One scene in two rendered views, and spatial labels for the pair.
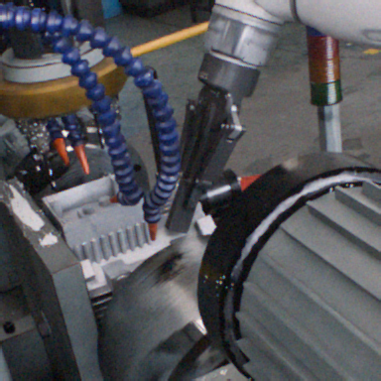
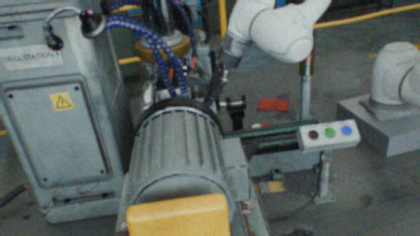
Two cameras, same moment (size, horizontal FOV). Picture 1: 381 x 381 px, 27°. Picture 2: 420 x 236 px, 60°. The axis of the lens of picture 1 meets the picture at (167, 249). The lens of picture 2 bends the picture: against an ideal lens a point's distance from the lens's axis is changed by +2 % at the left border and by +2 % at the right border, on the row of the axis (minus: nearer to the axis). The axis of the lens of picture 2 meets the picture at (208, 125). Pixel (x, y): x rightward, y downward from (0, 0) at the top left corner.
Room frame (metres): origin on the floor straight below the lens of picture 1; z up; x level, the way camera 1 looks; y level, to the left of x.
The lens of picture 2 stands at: (-0.08, -0.35, 1.66)
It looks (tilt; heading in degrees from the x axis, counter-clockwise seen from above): 30 degrees down; 17
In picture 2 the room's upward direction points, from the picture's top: 6 degrees counter-clockwise
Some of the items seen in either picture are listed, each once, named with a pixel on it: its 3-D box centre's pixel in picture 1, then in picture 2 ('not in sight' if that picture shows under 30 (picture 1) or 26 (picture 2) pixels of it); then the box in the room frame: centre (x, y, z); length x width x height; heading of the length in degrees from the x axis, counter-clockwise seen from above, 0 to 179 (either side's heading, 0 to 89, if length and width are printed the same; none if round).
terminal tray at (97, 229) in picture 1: (98, 220); (174, 104); (0.98, 0.09, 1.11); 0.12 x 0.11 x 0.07; 108
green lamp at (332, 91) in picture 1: (325, 88); (306, 68); (1.45, -0.36, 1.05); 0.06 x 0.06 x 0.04
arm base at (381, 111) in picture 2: not in sight; (387, 99); (1.42, -0.69, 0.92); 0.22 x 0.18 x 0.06; 18
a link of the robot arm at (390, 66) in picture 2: not in sight; (396, 71); (1.39, -0.69, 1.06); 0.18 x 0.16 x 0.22; 35
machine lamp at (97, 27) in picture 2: not in sight; (72, 28); (0.69, 0.20, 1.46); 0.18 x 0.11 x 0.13; 109
